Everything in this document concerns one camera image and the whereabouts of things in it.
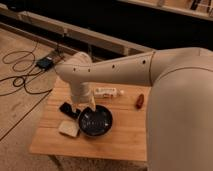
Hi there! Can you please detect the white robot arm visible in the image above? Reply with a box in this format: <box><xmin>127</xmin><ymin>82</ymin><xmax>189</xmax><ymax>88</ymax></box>
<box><xmin>56</xmin><ymin>47</ymin><xmax>213</xmax><ymax>171</ymax></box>

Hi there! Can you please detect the black floor cable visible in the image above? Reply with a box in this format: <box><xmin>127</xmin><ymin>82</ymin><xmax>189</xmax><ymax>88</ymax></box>
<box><xmin>0</xmin><ymin>39</ymin><xmax>68</xmax><ymax>141</ymax></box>

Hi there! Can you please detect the black power box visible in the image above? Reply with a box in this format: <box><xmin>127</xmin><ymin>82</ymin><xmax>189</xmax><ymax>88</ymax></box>
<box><xmin>36</xmin><ymin>57</ymin><xmax>54</xmax><ymax>71</ymax></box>

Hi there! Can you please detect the black bowl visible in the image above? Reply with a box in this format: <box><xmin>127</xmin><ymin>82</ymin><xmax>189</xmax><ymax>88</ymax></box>
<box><xmin>78</xmin><ymin>105</ymin><xmax>113</xmax><ymax>137</ymax></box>

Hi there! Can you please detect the black rectangular block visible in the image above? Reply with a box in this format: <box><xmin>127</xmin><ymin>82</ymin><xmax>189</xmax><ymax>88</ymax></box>
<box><xmin>59</xmin><ymin>102</ymin><xmax>81</xmax><ymax>119</ymax></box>

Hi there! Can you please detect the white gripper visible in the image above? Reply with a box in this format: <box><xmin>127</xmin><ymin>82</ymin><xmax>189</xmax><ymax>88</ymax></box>
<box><xmin>70</xmin><ymin>83</ymin><xmax>96</xmax><ymax>111</ymax></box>

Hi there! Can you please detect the wooden table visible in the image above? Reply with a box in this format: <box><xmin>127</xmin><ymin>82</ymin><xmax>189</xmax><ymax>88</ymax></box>
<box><xmin>29</xmin><ymin>78</ymin><xmax>150</xmax><ymax>163</ymax></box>

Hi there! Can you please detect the beige sponge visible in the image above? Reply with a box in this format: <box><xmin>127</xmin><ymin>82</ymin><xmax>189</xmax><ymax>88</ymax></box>
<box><xmin>58</xmin><ymin>121</ymin><xmax>79</xmax><ymax>137</ymax></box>

